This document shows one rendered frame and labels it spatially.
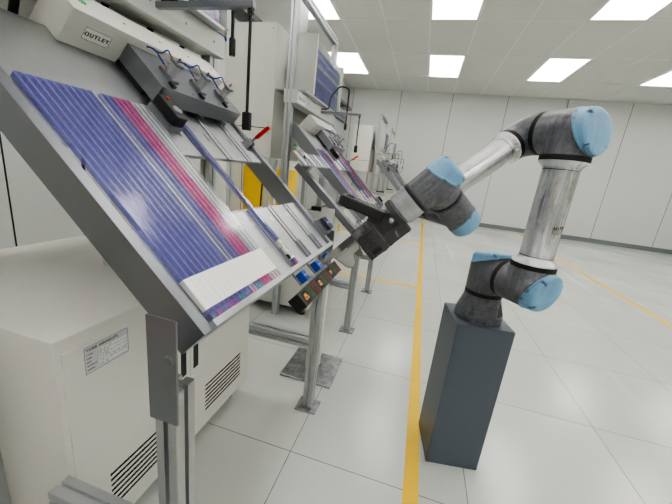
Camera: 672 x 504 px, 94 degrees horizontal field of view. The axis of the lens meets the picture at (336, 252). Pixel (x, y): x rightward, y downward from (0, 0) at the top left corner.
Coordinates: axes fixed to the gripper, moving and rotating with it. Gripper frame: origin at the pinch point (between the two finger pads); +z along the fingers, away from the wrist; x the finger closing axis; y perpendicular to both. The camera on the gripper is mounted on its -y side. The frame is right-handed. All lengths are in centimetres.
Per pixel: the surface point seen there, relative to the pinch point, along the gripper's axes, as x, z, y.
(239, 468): -1, 71, 36
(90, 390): -32, 48, -9
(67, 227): 80, 166, -125
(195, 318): -37.4, 8.7, -5.2
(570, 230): 771, -209, 308
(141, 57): -5, 4, -65
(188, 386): -39.5, 15.9, 2.1
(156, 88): -6, 6, -57
